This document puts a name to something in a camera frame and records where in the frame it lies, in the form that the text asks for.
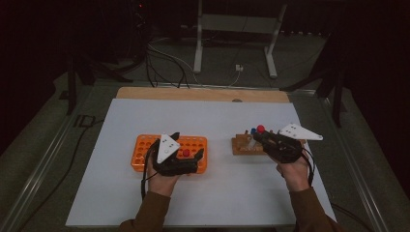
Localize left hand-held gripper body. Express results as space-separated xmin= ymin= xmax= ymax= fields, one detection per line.
xmin=150 ymin=132 xmax=199 ymax=177

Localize person's right hand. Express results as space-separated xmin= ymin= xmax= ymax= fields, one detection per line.
xmin=268 ymin=154 xmax=312 ymax=193

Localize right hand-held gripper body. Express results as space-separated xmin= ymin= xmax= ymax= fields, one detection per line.
xmin=263 ymin=123 xmax=324 ymax=164

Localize wooden tube rack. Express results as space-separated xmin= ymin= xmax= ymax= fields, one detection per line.
xmin=231 ymin=130 xmax=308 ymax=157

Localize white plug with cable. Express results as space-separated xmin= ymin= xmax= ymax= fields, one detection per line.
xmin=225 ymin=63 xmax=245 ymax=88

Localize black floor cables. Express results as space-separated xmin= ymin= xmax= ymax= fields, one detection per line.
xmin=145 ymin=43 xmax=191 ymax=90

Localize black floor cable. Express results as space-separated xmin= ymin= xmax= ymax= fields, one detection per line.
xmin=17 ymin=118 xmax=105 ymax=232

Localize dark equipment stand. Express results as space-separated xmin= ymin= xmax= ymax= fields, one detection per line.
xmin=130 ymin=0 xmax=150 ymax=67

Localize white metal stand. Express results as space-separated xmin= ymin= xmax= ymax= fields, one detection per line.
xmin=192 ymin=0 xmax=288 ymax=80

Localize person's left hand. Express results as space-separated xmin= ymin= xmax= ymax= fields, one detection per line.
xmin=146 ymin=154 xmax=191 ymax=198

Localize orange plastic tube rack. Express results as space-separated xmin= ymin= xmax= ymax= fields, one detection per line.
xmin=130 ymin=133 xmax=208 ymax=175

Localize hand-held gripper cable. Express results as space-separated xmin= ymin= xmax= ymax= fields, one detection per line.
xmin=302 ymin=145 xmax=373 ymax=232
xmin=140 ymin=140 xmax=161 ymax=201

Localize left hand-held gripper cable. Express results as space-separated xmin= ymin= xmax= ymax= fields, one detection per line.
xmin=140 ymin=140 xmax=161 ymax=201

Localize black stand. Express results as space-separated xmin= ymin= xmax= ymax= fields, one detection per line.
xmin=279 ymin=62 xmax=347 ymax=129
xmin=65 ymin=52 xmax=133 ymax=116

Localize right hand-held gripper cable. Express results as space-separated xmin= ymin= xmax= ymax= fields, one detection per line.
xmin=302 ymin=145 xmax=373 ymax=232

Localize white table sheet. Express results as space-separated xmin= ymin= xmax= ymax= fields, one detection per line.
xmin=65 ymin=98 xmax=338 ymax=228

